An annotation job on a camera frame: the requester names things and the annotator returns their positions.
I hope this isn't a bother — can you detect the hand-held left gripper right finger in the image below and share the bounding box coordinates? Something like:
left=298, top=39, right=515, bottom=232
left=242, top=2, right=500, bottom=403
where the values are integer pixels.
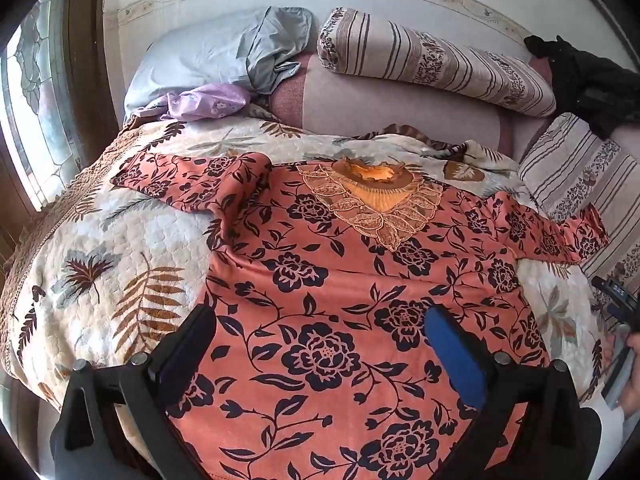
left=424, top=305, right=603, bottom=480

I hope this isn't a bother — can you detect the striped floral cushion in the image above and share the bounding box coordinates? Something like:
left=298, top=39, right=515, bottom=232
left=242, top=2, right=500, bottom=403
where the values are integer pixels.
left=517, top=112, right=640, bottom=311

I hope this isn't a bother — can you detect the cream leaf-print blanket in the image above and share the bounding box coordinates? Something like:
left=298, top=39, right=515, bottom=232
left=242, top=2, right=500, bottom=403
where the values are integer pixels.
left=0, top=117, right=621, bottom=413

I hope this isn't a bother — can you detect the long striped bolster pillow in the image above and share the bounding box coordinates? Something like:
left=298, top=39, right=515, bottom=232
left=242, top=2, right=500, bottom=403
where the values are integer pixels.
left=317, top=7, right=557, bottom=119

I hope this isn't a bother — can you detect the white cloth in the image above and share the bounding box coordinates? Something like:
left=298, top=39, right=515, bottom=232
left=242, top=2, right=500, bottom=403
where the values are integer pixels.
left=582, top=400, right=628, bottom=480

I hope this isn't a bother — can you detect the pink upholstered backrest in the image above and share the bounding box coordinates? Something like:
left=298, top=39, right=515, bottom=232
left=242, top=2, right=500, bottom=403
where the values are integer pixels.
left=270, top=52, right=551, bottom=161

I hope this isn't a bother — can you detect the light blue pillow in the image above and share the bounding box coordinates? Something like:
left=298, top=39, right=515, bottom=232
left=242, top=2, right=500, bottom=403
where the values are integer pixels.
left=124, top=7, right=281, bottom=121

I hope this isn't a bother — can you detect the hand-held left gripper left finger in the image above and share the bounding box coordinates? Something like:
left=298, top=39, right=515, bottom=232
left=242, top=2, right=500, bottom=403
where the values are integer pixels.
left=50, top=304, right=218, bottom=480

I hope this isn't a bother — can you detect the orange floral shirt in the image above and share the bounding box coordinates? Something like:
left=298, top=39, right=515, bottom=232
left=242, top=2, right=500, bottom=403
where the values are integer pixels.
left=111, top=152, right=611, bottom=480

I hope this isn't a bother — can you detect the purple printed cloth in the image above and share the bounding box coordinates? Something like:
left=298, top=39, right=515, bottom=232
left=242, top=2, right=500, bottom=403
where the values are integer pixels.
left=160, top=84, right=251, bottom=121

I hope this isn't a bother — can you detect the black garment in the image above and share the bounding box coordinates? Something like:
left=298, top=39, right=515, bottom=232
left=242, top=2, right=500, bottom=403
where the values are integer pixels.
left=524, top=35, right=640, bottom=139

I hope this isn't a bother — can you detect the stained glass window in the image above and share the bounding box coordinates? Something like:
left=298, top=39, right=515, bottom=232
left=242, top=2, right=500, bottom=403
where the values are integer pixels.
left=0, top=0, right=85, bottom=213

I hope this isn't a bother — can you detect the grey crumpled cloth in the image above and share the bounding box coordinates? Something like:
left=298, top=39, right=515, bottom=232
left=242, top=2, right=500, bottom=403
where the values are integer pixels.
left=246, top=6, right=314, bottom=95

